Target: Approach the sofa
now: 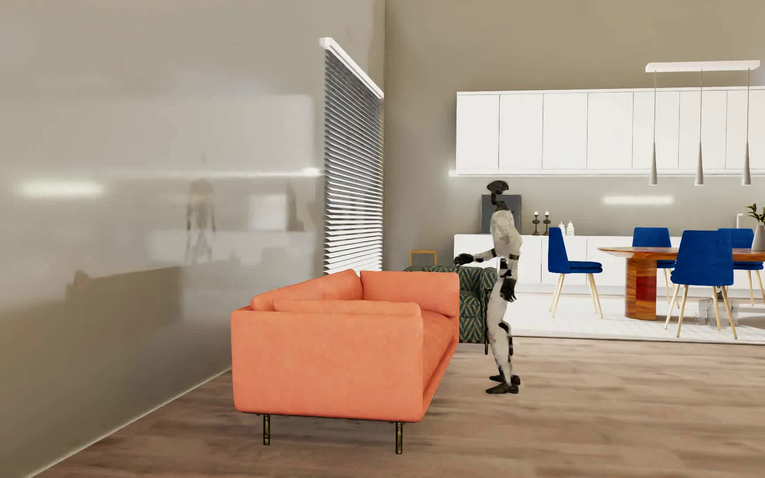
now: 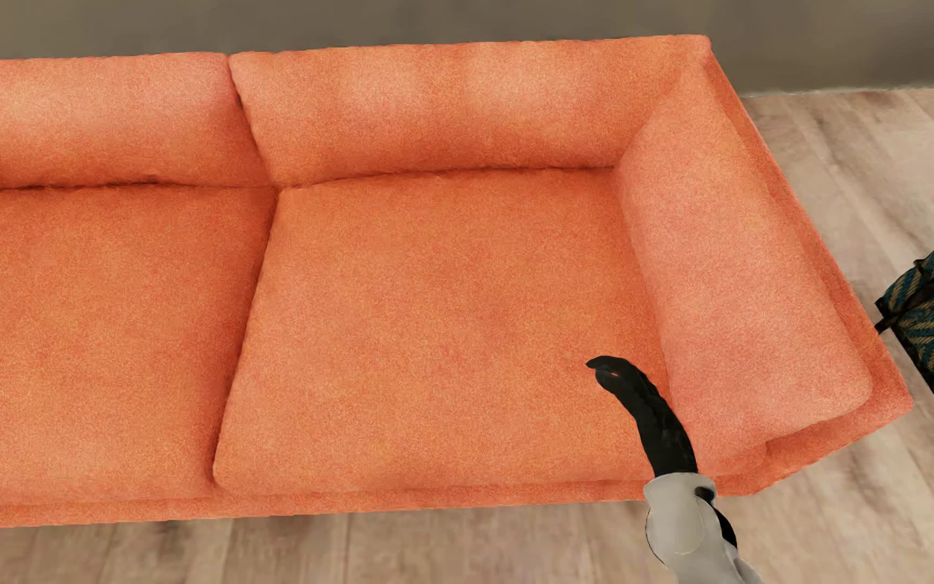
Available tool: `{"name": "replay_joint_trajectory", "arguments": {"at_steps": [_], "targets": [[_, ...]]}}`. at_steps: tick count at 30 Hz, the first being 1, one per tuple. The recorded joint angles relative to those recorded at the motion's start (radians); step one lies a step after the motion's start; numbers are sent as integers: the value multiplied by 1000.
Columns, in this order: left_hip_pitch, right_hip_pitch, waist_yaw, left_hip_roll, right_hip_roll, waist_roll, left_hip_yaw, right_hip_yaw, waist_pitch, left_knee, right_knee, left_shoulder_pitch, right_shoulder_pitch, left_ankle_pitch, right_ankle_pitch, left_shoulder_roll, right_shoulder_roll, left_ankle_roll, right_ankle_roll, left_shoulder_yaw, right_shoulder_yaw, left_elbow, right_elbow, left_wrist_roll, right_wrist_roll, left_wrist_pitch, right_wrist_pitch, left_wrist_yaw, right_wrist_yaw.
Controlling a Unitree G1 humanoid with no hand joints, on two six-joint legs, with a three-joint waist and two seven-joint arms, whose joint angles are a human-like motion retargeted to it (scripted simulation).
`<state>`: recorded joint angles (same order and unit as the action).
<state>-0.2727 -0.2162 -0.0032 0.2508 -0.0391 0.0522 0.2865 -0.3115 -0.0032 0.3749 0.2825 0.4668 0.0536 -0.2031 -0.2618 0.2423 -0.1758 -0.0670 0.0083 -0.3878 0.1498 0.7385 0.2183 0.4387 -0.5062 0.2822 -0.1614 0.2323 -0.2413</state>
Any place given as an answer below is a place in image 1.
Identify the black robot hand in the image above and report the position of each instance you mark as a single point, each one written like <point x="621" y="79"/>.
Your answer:
<point x="463" y="259"/>
<point x="508" y="291"/>

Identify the orange fabric sofa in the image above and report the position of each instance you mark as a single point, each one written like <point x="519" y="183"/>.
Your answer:
<point x="336" y="358"/>

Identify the green patterned armchair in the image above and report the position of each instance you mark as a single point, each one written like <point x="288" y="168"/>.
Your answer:
<point x="470" y="292"/>

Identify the white low sideboard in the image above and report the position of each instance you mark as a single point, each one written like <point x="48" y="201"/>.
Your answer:
<point x="528" y="259"/>

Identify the robot left leg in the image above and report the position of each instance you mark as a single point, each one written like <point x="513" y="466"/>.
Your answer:
<point x="501" y="338"/>

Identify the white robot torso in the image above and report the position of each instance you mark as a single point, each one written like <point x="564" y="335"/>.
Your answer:
<point x="506" y="236"/>

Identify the blue dining chair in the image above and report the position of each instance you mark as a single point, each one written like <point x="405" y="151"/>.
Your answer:
<point x="559" y="255"/>
<point x="704" y="262"/>
<point x="744" y="237"/>
<point x="651" y="237"/>

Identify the dark framed picture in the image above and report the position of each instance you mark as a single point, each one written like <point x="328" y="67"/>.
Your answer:
<point x="514" y="211"/>

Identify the dark candle holder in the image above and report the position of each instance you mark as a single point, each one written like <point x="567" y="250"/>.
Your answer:
<point x="546" y="224"/>
<point x="536" y="224"/>

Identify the black robot head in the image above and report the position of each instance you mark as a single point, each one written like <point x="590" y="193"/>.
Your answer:
<point x="497" y="187"/>

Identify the white floor rug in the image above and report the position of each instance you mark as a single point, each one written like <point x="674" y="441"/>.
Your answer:
<point x="621" y="322"/>

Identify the wooden oval dining table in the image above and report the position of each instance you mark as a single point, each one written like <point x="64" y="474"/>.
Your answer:
<point x="641" y="282"/>

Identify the white window blinds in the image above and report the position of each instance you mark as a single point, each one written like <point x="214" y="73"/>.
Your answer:
<point x="352" y="166"/>

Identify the grey vase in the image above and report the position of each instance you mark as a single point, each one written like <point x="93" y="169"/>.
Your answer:
<point x="760" y="239"/>

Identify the green leafy plant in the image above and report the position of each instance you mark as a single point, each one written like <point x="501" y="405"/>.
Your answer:
<point x="759" y="214"/>

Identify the white triple pendant lamp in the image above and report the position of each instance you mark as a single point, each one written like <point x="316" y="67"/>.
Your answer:
<point x="700" y="66"/>

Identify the gold metal frame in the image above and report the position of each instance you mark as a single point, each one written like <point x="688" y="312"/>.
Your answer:
<point x="423" y="252"/>

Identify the white wall cabinets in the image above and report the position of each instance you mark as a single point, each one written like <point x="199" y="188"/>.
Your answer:
<point x="608" y="131"/>

